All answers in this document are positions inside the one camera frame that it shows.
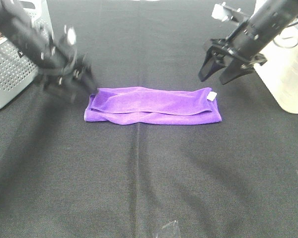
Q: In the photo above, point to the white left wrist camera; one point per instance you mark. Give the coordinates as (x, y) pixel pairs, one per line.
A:
(70, 35)

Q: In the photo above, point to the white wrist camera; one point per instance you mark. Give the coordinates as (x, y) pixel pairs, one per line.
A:
(221, 13)
(70, 35)

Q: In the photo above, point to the grey perforated plastic basket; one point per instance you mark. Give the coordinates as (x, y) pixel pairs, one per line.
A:
(16, 70)

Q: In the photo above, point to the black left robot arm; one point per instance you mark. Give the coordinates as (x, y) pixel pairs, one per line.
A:
(16, 25)

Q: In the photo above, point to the clear tape piece front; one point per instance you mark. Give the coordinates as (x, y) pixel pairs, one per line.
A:
(170, 230)

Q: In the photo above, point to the black table cloth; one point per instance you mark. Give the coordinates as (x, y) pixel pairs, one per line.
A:
(61, 177)

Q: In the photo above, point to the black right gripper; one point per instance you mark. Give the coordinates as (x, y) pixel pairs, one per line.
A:
(216, 50)

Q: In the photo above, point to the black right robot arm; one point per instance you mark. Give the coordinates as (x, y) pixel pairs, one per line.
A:
(256, 31)

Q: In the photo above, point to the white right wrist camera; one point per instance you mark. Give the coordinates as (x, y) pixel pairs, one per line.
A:
(221, 13)

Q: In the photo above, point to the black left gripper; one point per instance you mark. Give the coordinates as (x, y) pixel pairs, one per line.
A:
(75, 73)

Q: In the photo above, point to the white plastic bin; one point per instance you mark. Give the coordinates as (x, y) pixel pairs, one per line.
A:
(280, 72)

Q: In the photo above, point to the purple microfiber towel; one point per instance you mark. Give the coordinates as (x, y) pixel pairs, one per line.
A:
(131, 105)

